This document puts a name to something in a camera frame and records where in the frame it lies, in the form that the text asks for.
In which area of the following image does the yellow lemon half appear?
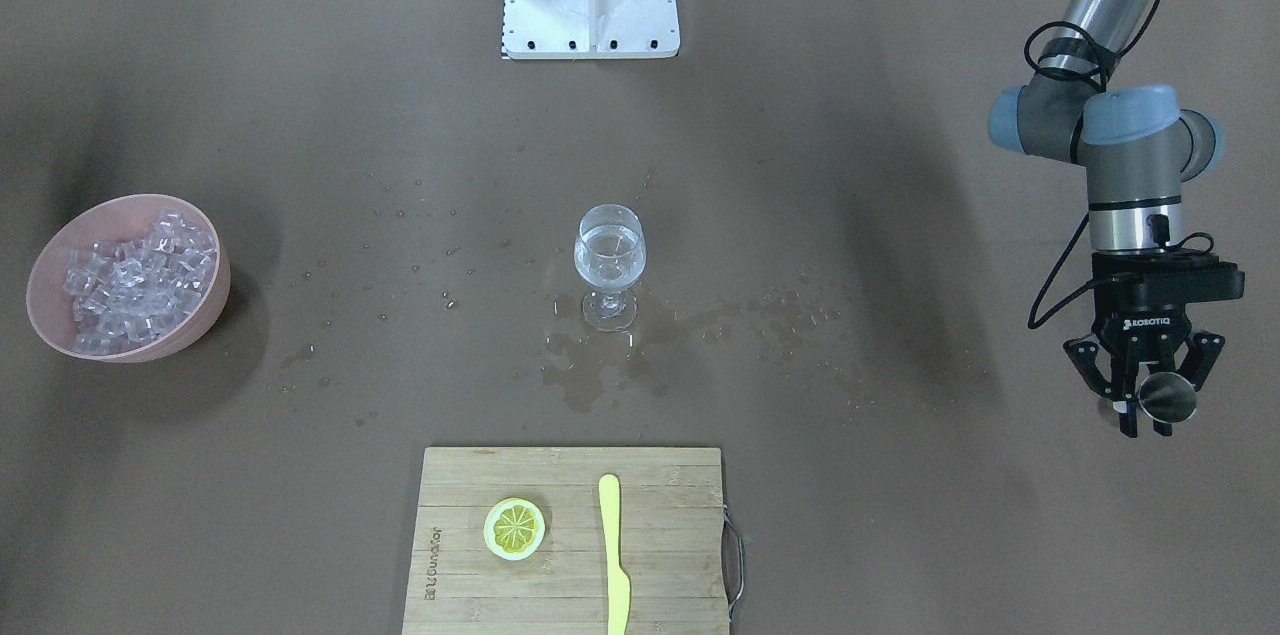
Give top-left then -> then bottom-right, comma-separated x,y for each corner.
483,498 -> 547,562

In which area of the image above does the clear wine glass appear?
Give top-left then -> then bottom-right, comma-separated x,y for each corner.
573,205 -> 646,332

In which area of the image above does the wooden cutting board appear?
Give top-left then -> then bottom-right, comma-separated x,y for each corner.
401,446 -> 735,634

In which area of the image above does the pile of clear ice cubes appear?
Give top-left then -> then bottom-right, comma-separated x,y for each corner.
61,210 -> 218,357

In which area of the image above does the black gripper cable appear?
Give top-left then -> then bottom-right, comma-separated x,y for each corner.
1021,0 -> 1166,332

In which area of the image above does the yellow plastic knife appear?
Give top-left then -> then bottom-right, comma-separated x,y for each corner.
598,474 -> 632,634

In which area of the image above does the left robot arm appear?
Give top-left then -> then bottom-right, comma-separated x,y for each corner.
988,0 -> 1245,438

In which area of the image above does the pink plastic bowl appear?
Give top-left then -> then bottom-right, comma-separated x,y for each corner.
26,193 -> 230,364

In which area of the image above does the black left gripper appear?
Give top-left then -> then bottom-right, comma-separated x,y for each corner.
1062,251 -> 1226,438

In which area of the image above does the steel double jigger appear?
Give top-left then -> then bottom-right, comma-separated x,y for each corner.
1107,373 -> 1198,425

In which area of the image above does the brown table mat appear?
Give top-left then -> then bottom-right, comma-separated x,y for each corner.
3,0 -> 1277,634

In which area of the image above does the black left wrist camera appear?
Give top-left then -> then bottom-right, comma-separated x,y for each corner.
1190,261 -> 1245,303

